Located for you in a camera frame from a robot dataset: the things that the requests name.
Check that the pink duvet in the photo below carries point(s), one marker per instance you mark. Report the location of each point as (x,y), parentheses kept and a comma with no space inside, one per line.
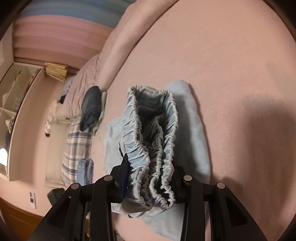
(101,69)

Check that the wall power socket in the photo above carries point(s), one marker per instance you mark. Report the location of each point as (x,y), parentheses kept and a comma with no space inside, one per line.
(32,200)

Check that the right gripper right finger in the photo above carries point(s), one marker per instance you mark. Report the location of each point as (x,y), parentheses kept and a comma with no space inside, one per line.
(189,191)

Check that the blue folded jeans stack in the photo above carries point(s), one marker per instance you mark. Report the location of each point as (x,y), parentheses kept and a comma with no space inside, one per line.
(85,170)

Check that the stack of yellow books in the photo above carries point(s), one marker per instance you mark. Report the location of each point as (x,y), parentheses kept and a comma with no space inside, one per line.
(56,71)

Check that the blue curtain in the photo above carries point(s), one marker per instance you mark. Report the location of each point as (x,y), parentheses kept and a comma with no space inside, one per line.
(104,12)

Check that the dark folded jeans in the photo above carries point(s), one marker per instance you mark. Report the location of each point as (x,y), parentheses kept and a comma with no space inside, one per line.
(91,108)

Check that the pink curtain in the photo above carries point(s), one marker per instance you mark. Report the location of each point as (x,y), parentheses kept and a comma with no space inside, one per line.
(58,39)

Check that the light blue strawberry pants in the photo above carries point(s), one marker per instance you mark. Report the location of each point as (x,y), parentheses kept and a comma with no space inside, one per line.
(157,130)

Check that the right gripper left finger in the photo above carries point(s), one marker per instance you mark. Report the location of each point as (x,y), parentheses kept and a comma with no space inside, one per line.
(107,190)

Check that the white shelf cabinet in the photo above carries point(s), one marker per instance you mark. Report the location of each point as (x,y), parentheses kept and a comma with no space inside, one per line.
(19,86)

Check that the plaid pillow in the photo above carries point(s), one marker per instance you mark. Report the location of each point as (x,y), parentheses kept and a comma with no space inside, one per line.
(78,146)

